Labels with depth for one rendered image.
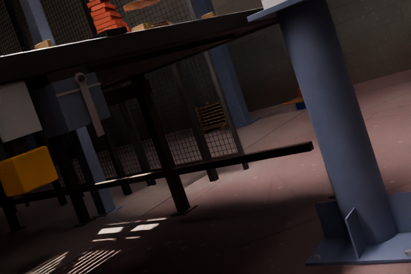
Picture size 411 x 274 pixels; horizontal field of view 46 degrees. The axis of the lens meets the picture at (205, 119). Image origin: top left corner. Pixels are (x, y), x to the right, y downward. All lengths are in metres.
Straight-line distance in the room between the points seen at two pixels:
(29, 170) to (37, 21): 2.68
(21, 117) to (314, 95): 0.94
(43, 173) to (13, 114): 0.14
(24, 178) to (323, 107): 0.98
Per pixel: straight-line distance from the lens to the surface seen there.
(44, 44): 1.41
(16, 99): 1.15
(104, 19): 2.70
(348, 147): 1.67
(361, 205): 1.72
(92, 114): 1.21
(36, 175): 1.11
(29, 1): 3.76
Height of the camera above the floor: 0.73
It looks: 5 degrees down
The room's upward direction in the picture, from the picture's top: 19 degrees counter-clockwise
